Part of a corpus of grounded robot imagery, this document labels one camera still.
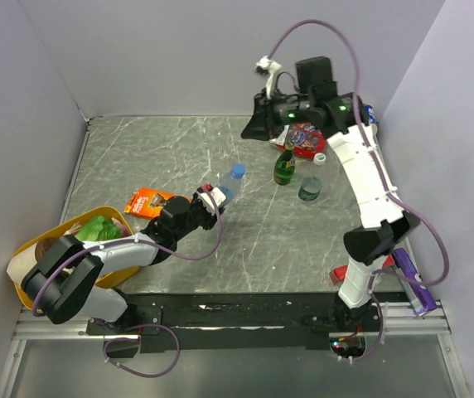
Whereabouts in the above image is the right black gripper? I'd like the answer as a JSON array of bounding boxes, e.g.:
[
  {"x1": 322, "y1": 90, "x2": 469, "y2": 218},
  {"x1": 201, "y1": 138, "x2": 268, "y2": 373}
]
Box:
[{"x1": 239, "y1": 87, "x2": 312, "y2": 143}]

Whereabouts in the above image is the blue label water bottle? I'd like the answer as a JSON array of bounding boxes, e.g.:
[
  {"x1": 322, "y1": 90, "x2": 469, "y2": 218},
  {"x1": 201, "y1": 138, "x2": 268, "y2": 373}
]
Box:
[{"x1": 217, "y1": 168, "x2": 243, "y2": 206}]

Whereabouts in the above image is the green white bottle cap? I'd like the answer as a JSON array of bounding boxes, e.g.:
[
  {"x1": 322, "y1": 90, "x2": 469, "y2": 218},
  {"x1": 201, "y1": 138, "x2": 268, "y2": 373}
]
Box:
[{"x1": 313, "y1": 153, "x2": 326, "y2": 166}]

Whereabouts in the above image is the green label clear bottle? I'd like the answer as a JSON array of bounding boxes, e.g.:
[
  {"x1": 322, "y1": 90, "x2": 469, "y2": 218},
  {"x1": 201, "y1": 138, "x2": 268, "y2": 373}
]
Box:
[{"x1": 298, "y1": 177, "x2": 322, "y2": 201}]

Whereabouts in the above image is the solid blue bottle cap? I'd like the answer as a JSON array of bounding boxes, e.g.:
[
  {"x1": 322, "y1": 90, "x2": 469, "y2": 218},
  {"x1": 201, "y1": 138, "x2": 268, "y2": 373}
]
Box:
[{"x1": 230, "y1": 163, "x2": 246, "y2": 180}]

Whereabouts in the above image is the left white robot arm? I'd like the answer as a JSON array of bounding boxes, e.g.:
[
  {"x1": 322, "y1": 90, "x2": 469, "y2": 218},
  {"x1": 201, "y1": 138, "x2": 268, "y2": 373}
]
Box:
[{"x1": 21, "y1": 187, "x2": 226, "y2": 333}]

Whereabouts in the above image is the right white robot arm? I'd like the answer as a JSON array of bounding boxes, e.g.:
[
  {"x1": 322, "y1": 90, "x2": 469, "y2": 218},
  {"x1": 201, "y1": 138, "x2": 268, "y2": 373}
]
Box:
[{"x1": 241, "y1": 56, "x2": 419, "y2": 331}]

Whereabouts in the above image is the green glass bottle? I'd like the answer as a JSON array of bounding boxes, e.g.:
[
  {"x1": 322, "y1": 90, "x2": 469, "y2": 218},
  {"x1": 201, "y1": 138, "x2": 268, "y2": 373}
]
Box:
[{"x1": 273, "y1": 143, "x2": 295, "y2": 186}]

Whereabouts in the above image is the orange razor box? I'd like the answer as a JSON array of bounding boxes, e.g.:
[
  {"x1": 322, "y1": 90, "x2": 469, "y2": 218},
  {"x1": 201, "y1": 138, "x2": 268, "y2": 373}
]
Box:
[{"x1": 123, "y1": 187, "x2": 176, "y2": 220}]

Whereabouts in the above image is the red snack bag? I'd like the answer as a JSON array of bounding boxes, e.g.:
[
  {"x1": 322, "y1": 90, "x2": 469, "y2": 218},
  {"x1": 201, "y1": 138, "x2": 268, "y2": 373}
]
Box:
[{"x1": 269, "y1": 123, "x2": 326, "y2": 160}]

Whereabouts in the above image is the yellow basket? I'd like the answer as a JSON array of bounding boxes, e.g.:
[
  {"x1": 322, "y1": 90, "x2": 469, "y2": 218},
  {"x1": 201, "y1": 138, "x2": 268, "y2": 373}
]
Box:
[{"x1": 12, "y1": 206, "x2": 143, "y2": 310}]

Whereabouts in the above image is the green lettuce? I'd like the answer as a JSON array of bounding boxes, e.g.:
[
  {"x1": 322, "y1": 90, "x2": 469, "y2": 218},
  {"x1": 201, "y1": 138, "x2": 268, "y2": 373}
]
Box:
[{"x1": 75, "y1": 216, "x2": 123, "y2": 241}]

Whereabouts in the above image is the red rectangular box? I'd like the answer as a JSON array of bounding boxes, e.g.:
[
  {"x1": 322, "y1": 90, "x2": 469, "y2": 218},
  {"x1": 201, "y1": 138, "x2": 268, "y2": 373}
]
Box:
[{"x1": 329, "y1": 255, "x2": 395, "y2": 285}]

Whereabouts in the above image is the brown white paper roll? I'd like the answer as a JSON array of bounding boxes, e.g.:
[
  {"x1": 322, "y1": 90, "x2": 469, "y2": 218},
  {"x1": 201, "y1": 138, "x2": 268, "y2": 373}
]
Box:
[{"x1": 7, "y1": 237, "x2": 58, "y2": 287}]

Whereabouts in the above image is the purple box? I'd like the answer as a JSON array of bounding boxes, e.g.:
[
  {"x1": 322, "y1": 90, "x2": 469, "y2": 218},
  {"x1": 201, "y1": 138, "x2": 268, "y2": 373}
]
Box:
[{"x1": 392, "y1": 248, "x2": 437, "y2": 317}]

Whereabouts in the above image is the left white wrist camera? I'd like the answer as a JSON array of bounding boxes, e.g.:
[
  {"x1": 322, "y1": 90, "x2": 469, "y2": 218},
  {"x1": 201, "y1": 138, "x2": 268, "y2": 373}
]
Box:
[{"x1": 197, "y1": 183, "x2": 226, "y2": 215}]

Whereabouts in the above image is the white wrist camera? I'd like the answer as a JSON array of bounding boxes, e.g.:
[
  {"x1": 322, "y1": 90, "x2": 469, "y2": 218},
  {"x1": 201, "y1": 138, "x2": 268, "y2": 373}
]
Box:
[
  {"x1": 197, "y1": 183, "x2": 226, "y2": 215},
  {"x1": 255, "y1": 56, "x2": 282, "y2": 100}
]

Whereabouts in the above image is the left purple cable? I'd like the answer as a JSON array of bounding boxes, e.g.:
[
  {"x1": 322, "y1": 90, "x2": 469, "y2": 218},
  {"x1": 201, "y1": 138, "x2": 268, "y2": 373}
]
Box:
[{"x1": 31, "y1": 190, "x2": 225, "y2": 318}]

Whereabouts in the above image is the purple cable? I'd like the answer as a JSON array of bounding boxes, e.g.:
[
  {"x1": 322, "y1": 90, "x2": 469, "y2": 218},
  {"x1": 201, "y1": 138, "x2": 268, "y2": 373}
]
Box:
[
  {"x1": 266, "y1": 19, "x2": 450, "y2": 287},
  {"x1": 31, "y1": 190, "x2": 225, "y2": 318}
]

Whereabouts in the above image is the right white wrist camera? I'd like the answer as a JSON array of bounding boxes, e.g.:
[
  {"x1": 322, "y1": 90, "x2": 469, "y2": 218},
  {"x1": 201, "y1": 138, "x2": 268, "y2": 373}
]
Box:
[{"x1": 255, "y1": 56, "x2": 282, "y2": 100}]

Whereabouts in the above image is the black base frame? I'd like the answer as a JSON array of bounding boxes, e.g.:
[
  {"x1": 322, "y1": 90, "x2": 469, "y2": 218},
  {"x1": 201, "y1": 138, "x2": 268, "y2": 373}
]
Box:
[{"x1": 86, "y1": 292, "x2": 380, "y2": 353}]

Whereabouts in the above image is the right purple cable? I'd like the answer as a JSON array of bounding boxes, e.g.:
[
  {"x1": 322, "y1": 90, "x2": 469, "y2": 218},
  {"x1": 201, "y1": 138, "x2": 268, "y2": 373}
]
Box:
[{"x1": 266, "y1": 19, "x2": 450, "y2": 287}]

